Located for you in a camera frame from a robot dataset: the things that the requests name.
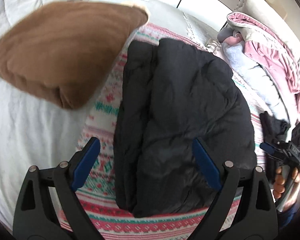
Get grey bed sheet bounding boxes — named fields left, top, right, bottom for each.
left=0, top=0, right=216, bottom=230

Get light blue fleece blanket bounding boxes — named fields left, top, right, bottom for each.
left=222, top=41, right=289, bottom=122

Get black quilted puffer jacket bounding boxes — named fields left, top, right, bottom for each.
left=113, top=38, right=257, bottom=218

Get pink velvet blanket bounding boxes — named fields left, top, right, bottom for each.
left=227, top=12, right=300, bottom=120

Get brown folded blanket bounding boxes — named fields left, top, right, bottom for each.
left=0, top=1, right=148, bottom=109

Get person right hand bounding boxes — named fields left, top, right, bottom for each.
left=273, top=166, right=300, bottom=211

